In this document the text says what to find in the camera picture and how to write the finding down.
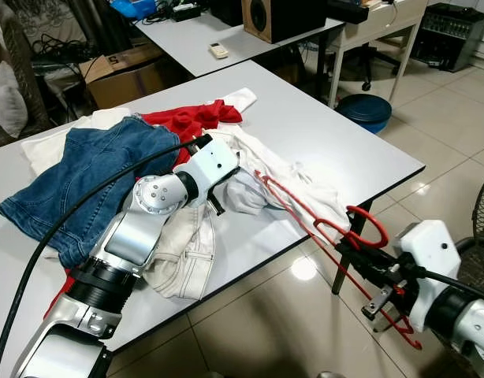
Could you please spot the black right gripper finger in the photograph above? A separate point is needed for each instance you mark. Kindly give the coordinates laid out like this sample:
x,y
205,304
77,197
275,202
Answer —
x,y
358,244
349,254

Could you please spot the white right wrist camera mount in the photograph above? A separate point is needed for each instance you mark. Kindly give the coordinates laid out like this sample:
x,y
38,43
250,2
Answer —
x,y
427,252

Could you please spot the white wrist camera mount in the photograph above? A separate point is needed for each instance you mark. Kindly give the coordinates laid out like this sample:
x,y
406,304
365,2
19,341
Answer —
x,y
427,252
210,165

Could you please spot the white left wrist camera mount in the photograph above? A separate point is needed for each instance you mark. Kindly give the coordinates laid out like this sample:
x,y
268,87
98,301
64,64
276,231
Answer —
x,y
210,165

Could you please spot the beige wooden desk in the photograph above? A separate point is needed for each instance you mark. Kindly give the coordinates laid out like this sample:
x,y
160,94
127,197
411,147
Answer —
x,y
384,24

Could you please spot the brown wicker armchair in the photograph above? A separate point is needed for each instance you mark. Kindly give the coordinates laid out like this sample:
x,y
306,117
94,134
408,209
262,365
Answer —
x,y
21,31

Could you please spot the blue round basin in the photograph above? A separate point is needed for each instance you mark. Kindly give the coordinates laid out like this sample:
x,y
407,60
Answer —
x,y
364,112

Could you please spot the white pillow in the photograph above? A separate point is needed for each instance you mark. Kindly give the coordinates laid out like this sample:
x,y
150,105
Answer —
x,y
7,98

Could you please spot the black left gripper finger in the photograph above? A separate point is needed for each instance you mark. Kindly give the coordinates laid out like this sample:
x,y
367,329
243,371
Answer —
x,y
237,169
234,184

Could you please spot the wooden black speaker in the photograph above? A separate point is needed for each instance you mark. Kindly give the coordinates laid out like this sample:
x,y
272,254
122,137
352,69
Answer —
x,y
285,20

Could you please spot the blue denim garment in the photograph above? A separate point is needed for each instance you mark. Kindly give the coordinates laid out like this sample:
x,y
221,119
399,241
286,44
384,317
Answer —
x,y
92,181

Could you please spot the blue plastic container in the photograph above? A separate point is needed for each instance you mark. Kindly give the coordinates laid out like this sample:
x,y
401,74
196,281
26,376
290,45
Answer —
x,y
132,8

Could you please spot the black audio mixer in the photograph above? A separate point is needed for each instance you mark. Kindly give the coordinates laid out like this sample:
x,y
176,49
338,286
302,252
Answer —
x,y
451,35

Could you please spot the small white collar cloth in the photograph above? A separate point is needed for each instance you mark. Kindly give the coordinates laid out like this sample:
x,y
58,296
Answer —
x,y
242,98

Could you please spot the white sheer shirt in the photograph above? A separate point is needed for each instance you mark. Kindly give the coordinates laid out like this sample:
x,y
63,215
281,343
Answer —
x,y
305,189

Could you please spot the brown cardboard box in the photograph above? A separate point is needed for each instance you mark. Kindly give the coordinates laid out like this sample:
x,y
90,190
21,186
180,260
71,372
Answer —
x,y
132,79

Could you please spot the black office chair base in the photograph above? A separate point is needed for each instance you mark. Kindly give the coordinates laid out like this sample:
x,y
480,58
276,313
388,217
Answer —
x,y
380,71

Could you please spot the white denim trousers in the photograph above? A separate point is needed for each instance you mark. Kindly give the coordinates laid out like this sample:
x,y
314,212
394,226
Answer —
x,y
183,260

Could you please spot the red plastic hanger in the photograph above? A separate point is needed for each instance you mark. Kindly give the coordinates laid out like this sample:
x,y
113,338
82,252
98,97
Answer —
x,y
384,224

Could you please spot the white remote control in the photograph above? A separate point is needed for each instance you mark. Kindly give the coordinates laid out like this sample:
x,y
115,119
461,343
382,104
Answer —
x,y
218,50

